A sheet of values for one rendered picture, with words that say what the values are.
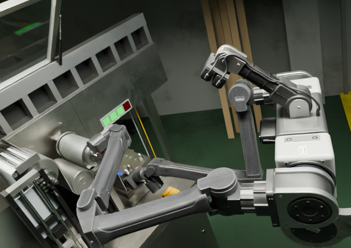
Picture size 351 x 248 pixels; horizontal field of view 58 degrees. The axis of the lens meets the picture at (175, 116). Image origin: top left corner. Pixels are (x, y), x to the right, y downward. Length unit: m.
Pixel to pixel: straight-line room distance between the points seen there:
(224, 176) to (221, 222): 1.89
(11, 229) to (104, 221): 1.09
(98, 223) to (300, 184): 0.51
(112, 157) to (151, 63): 1.23
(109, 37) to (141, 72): 0.33
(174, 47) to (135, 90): 1.72
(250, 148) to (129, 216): 0.60
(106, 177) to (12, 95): 0.86
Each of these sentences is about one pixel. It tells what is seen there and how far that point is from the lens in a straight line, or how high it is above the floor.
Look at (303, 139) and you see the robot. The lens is 0.86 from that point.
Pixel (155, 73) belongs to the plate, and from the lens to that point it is 2.27.
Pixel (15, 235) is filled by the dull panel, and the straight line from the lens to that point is 1.96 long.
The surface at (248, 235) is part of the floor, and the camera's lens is 2.60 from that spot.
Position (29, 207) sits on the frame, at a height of 1.34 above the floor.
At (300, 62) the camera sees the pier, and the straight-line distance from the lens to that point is 3.55.
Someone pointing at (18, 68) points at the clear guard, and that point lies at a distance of 1.72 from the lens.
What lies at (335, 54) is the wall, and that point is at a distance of 3.73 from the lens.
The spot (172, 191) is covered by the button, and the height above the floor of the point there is 0.92.
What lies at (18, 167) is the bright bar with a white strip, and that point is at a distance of 1.42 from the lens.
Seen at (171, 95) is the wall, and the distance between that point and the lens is 4.11.
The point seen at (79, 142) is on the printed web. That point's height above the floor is 1.31.
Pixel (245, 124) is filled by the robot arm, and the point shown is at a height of 1.36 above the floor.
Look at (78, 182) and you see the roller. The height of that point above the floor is 1.19.
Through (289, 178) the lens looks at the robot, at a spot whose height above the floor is 1.50.
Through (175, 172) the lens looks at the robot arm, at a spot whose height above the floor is 1.17.
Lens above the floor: 2.06
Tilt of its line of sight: 29 degrees down
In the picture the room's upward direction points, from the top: 20 degrees counter-clockwise
